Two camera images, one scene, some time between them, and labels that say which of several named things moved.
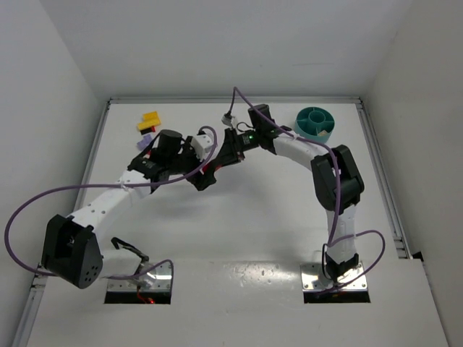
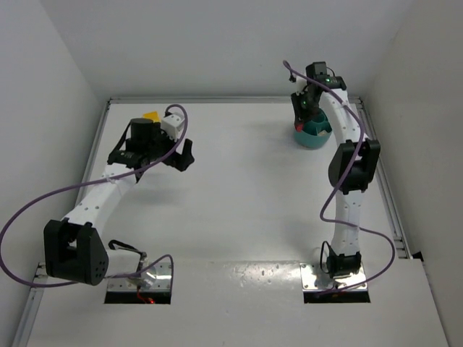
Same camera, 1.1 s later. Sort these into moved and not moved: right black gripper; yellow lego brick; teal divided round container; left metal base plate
Moved: right black gripper
Not moved: teal divided round container; left metal base plate; yellow lego brick
